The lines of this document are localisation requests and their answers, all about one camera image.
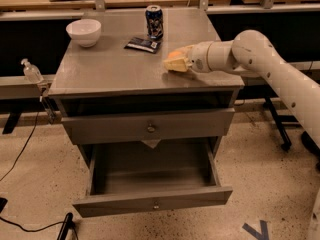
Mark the dark snack packet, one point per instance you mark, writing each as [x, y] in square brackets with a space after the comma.
[143, 45]

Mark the clear pump sanitizer bottle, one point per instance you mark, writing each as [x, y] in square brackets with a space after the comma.
[31, 72]

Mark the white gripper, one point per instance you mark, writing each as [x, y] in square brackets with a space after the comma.
[199, 57]

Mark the grey upper drawer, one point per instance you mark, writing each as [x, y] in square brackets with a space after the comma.
[148, 126]

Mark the white ceramic bowl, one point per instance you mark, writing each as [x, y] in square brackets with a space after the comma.
[84, 32]

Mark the grey drawer cabinet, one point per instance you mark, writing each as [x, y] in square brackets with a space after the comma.
[108, 79]

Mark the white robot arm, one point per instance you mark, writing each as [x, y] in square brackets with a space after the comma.
[252, 54]

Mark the black stand foot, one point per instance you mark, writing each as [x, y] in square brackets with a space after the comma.
[67, 224]

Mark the orange fruit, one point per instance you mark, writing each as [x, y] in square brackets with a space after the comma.
[174, 54]

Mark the blue soda can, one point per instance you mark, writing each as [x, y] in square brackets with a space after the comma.
[154, 19]

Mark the grey open lower drawer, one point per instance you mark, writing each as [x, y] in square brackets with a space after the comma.
[133, 178]

